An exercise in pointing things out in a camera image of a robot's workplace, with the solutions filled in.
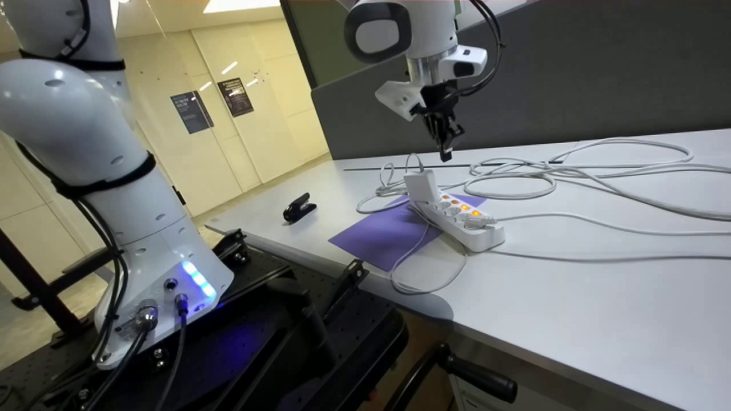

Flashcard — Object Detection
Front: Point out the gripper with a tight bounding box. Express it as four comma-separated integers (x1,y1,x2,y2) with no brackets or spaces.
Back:
420,81,465,163

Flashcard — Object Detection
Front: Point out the white charger adapter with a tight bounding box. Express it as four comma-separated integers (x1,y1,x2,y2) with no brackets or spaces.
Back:
403,170,441,204

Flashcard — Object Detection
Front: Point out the white plug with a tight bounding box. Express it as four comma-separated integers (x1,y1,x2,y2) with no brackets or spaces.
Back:
463,213,499,230

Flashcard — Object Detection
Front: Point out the white power strip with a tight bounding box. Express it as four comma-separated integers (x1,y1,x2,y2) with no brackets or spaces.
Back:
408,191,507,253

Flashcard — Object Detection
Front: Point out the purple mat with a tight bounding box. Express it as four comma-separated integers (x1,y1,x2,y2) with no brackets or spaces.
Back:
328,192,488,273

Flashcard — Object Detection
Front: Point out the grey partition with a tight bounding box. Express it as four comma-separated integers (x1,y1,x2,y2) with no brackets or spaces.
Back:
311,0,731,161

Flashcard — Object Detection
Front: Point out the black stapler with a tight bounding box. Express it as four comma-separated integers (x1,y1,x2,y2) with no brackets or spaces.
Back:
282,192,318,225

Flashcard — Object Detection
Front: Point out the black clamp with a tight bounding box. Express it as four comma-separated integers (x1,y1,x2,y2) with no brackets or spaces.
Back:
210,228,253,268
327,259,369,303

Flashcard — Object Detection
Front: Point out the ceiling light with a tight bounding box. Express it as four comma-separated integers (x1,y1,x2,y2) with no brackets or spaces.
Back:
202,0,282,14

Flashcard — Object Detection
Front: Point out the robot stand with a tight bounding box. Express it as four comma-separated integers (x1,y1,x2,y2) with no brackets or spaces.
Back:
0,228,519,411

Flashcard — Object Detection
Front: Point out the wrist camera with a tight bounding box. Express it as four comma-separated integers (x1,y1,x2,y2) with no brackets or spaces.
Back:
375,80,428,122

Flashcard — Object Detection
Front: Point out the thick white cable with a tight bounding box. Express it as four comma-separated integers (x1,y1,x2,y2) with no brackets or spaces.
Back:
463,137,731,222

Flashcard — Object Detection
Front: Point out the thin white cable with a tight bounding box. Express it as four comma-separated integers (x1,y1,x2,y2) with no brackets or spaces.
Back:
356,152,470,296

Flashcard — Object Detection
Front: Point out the dark wall poster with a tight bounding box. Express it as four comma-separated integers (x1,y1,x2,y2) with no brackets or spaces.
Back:
216,77,255,118
170,90,215,135

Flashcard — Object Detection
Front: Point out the black cable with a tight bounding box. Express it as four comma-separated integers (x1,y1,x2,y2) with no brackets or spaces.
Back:
80,311,159,411
153,294,191,411

